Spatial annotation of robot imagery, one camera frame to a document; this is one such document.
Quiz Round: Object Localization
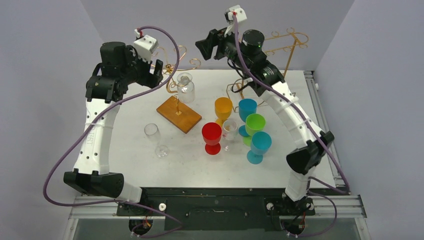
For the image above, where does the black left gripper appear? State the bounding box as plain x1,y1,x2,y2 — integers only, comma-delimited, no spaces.
120,46,162,89

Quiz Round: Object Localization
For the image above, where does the patterned clear glass goblet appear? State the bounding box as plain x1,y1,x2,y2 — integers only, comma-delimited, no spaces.
177,72,195,104

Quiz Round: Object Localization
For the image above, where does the gold spiral rack wooden base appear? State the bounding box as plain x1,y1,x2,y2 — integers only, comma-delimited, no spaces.
150,45,203,135

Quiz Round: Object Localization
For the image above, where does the red plastic goblet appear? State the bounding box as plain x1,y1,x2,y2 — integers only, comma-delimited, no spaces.
201,122,222,155

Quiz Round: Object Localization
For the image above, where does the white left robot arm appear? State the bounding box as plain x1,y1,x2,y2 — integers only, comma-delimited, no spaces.
63,38,163,215

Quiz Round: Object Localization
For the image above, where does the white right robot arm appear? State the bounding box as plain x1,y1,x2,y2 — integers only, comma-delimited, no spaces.
195,29,335,214

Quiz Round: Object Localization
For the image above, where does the small clear wine glass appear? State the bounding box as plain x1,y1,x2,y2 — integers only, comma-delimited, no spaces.
221,119,238,151

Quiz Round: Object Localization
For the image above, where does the orange plastic goblet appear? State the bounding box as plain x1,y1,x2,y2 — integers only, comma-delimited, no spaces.
214,97,233,126

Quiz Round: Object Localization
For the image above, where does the blue plastic goblet rear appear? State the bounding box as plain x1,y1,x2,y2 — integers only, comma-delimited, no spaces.
238,98,258,137

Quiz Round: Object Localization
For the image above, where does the blue plastic goblet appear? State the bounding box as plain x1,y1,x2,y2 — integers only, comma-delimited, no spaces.
238,98,258,137
247,131,272,165

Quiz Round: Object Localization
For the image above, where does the clear champagne flute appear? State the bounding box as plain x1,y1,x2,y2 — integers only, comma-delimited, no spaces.
144,123,169,158

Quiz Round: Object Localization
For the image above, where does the green plastic goblet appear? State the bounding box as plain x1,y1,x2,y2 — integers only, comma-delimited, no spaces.
243,113,266,147

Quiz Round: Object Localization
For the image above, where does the blue plastic goblet front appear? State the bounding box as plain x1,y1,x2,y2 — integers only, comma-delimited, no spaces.
247,131,272,165

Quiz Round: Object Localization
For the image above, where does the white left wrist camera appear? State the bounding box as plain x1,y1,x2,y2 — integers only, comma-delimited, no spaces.
132,29,159,63

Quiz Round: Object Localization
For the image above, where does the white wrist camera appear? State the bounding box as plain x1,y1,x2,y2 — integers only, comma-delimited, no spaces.
224,5,247,37
132,29,159,63

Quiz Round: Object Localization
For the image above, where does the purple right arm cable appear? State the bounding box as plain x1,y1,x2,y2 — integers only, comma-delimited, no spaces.
231,13,351,239

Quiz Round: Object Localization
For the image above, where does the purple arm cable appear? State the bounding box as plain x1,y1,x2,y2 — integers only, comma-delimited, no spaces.
231,13,351,239
43,26,185,239

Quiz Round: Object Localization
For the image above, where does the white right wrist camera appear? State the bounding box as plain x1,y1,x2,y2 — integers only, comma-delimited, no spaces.
224,5,247,37

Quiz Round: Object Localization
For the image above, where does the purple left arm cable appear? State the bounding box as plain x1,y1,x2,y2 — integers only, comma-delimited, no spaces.
43,26,185,239

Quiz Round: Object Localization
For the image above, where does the gold rectangular wire glass rack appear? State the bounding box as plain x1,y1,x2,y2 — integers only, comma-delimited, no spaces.
226,27,310,100

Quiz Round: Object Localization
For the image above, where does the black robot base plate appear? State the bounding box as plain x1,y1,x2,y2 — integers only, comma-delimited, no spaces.
115,187,316,232

